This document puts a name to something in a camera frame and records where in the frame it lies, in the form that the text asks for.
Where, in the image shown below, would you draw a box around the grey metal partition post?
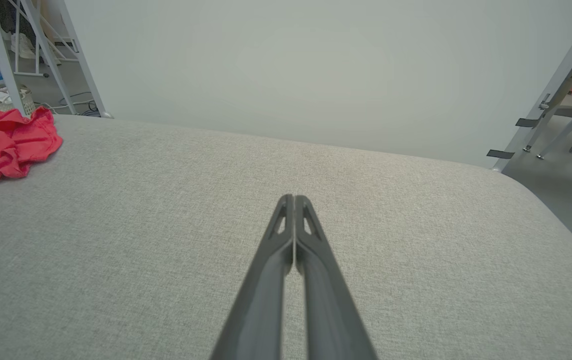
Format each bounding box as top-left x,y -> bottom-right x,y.
57,0 -> 114,119

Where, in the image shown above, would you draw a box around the thick white frame leg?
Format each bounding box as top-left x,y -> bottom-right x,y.
0,0 -> 30,117

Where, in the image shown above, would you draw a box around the black floor cable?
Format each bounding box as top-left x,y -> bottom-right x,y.
41,91 -> 101,117

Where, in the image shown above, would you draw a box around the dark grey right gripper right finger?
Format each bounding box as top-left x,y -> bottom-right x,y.
295,195 -> 378,360

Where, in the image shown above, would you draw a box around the slanted white frame leg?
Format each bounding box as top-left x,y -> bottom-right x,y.
17,0 -> 78,115

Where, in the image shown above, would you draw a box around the white shoes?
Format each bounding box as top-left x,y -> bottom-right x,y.
10,32 -> 38,60

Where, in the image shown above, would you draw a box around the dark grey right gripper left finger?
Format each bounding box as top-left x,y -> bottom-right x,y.
210,194 -> 295,360

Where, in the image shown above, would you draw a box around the cream perforated laundry basket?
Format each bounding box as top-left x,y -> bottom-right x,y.
0,85 -> 36,117

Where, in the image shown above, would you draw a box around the grey metal frame post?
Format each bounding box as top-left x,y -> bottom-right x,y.
491,0 -> 572,173

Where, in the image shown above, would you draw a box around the red white basketball jersey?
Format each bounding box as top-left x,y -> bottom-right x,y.
0,106 -> 64,192

